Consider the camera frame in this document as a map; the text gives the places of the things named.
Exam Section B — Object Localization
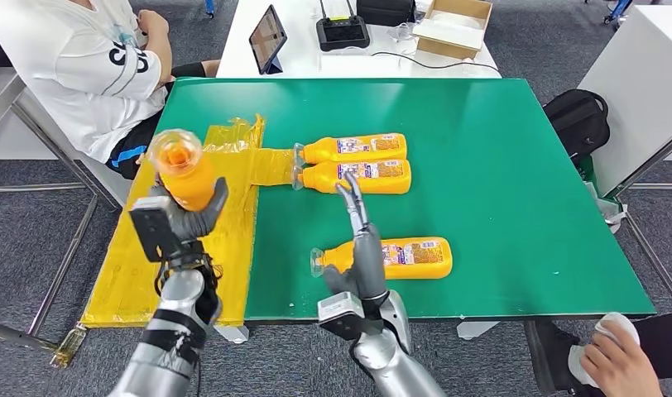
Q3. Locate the person's right hand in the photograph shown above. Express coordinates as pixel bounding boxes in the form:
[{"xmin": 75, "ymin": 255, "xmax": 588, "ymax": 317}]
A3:
[{"xmin": 137, "ymin": 9, "xmax": 171, "ymax": 41}]

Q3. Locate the person's hand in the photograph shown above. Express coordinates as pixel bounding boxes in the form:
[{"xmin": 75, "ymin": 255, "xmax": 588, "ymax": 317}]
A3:
[{"xmin": 579, "ymin": 334, "xmax": 665, "ymax": 397}]

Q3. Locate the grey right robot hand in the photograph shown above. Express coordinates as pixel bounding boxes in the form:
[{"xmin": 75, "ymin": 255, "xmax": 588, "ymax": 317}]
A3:
[{"xmin": 321, "ymin": 171, "xmax": 391, "ymax": 303}]

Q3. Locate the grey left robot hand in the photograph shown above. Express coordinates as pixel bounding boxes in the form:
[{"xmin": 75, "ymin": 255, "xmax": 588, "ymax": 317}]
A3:
[{"xmin": 147, "ymin": 176, "xmax": 230, "ymax": 245}]

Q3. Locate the white cloth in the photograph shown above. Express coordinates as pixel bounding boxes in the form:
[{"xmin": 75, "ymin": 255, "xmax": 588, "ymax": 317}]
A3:
[{"xmin": 567, "ymin": 312, "xmax": 641, "ymax": 389}]

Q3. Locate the orange detergent bottle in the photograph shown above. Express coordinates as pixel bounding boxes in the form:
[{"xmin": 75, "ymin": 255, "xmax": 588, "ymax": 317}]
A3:
[
  {"xmin": 290, "ymin": 159, "xmax": 412, "ymax": 195},
  {"xmin": 146, "ymin": 128, "xmax": 217, "ymax": 213},
  {"xmin": 310, "ymin": 237, "xmax": 454, "ymax": 281},
  {"xmin": 293, "ymin": 132, "xmax": 408, "ymax": 167}
]

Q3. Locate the yellow taped cardboard mat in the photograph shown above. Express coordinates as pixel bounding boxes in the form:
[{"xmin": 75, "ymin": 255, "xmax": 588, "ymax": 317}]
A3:
[{"xmin": 80, "ymin": 113, "xmax": 298, "ymax": 328}]

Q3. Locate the person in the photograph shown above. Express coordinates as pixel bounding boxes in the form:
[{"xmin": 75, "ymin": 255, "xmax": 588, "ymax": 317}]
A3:
[
  {"xmin": 525, "ymin": 309, "xmax": 672, "ymax": 397},
  {"xmin": 0, "ymin": 0, "xmax": 222, "ymax": 181}
]

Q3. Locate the black tablet on stand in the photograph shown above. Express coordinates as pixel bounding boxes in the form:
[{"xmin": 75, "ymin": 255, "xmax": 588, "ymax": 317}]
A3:
[{"xmin": 247, "ymin": 4, "xmax": 288, "ymax": 75}]

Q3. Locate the white plastic bag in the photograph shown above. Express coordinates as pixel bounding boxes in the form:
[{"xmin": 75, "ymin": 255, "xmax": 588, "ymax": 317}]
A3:
[{"xmin": 583, "ymin": 180, "xmax": 627, "ymax": 234}]

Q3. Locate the white table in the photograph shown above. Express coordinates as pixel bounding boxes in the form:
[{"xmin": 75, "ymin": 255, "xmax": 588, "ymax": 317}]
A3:
[{"xmin": 215, "ymin": 0, "xmax": 502, "ymax": 79}]

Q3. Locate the crumpled clear tape strip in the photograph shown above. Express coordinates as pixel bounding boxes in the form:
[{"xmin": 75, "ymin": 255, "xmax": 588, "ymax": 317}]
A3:
[{"xmin": 50, "ymin": 324, "xmax": 89, "ymax": 369}]

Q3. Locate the black router with antennas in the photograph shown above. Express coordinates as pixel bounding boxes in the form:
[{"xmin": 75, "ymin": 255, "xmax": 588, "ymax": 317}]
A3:
[{"xmin": 314, "ymin": 0, "xmax": 371, "ymax": 52}]

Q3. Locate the open cardboard box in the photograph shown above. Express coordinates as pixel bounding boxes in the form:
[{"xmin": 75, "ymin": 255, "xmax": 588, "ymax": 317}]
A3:
[{"xmin": 411, "ymin": 0, "xmax": 493, "ymax": 60}]

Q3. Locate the black case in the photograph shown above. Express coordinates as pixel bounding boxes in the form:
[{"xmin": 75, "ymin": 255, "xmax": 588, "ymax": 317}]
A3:
[{"xmin": 356, "ymin": 0, "xmax": 418, "ymax": 26}]

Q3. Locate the white foam sheet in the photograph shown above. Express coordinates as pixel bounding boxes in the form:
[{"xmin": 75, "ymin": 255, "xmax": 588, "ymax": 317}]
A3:
[{"xmin": 418, "ymin": 12, "xmax": 486, "ymax": 51}]

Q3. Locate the black backpack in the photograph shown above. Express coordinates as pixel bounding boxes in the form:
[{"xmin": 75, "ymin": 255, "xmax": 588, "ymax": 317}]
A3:
[{"xmin": 542, "ymin": 88, "xmax": 612, "ymax": 165}]

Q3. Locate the blue metal stand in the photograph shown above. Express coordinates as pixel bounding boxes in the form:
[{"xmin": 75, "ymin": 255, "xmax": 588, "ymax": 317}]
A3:
[{"xmin": 603, "ymin": 0, "xmax": 634, "ymax": 26}]

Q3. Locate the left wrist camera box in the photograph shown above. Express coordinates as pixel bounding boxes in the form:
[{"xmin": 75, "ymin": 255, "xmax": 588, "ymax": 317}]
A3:
[{"xmin": 128, "ymin": 195, "xmax": 179, "ymax": 264}]

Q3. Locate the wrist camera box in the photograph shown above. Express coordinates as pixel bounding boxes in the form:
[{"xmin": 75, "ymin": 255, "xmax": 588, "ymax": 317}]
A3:
[
  {"xmin": 317, "ymin": 291, "xmax": 384, "ymax": 342},
  {"xmin": 128, "ymin": 195, "xmax": 179, "ymax": 264}
]

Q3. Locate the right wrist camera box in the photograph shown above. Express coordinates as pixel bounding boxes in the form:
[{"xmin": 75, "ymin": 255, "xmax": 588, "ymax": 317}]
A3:
[{"xmin": 317, "ymin": 291, "xmax": 384, "ymax": 342}]

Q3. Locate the steel frame table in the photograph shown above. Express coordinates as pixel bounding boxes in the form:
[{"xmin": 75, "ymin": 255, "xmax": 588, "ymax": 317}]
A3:
[{"xmin": 0, "ymin": 66, "xmax": 123, "ymax": 352}]

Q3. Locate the black cable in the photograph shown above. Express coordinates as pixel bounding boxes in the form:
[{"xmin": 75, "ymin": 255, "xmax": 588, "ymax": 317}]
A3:
[{"xmin": 370, "ymin": 50, "xmax": 502, "ymax": 74}]

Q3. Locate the steel leg frame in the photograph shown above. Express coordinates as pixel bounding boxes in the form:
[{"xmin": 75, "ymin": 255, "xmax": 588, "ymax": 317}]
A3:
[{"xmin": 610, "ymin": 127, "xmax": 672, "ymax": 313}]

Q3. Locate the white coiled cable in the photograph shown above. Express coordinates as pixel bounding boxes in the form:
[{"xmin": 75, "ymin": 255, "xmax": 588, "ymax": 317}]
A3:
[{"xmin": 387, "ymin": 22, "xmax": 420, "ymax": 42}]

